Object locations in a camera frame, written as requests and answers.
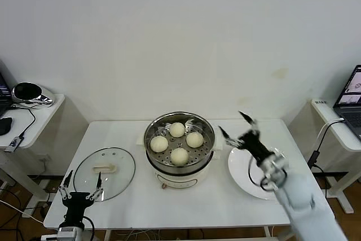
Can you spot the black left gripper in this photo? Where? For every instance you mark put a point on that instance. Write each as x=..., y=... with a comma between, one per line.
x=76, y=203

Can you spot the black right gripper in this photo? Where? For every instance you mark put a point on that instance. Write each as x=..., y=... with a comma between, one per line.
x=253, y=145

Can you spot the white steamed baozi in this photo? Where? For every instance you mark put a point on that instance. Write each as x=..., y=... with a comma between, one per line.
x=159, y=143
x=177, y=129
x=194, y=139
x=179, y=156

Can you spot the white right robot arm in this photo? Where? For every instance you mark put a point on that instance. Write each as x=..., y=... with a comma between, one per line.
x=304, y=218

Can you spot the steel perforated steamer basket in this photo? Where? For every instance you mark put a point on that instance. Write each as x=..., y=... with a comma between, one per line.
x=207, y=139

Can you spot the white round plate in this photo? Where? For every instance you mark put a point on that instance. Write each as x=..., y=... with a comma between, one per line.
x=239, y=173

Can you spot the white table leg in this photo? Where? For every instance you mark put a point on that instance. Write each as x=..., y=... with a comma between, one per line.
x=270, y=234
x=108, y=235

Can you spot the white side desk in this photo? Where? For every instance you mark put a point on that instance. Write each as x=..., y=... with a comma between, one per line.
x=344, y=139
x=42, y=128

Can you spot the white electric cooker base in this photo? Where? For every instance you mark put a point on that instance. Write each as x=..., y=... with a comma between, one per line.
x=180, y=180

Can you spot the grey usb hub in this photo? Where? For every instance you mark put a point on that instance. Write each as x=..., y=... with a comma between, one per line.
x=12, y=145

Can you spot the white labelled box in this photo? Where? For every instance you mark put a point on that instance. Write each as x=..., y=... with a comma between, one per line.
x=319, y=102

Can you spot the black computer mouse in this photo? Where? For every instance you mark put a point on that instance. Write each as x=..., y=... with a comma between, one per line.
x=5, y=126

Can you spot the chrome and black device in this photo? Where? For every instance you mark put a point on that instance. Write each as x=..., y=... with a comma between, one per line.
x=26, y=92

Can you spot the grey laptop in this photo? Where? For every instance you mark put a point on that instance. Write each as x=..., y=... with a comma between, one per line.
x=349, y=117

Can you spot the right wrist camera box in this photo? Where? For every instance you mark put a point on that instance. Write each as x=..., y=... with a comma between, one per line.
x=277, y=164

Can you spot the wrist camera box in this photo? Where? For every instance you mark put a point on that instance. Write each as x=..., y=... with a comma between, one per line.
x=277, y=164
x=69, y=233

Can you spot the white wall socket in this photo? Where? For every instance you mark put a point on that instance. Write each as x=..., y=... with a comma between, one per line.
x=43, y=158

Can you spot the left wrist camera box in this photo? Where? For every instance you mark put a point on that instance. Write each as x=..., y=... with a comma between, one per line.
x=69, y=233

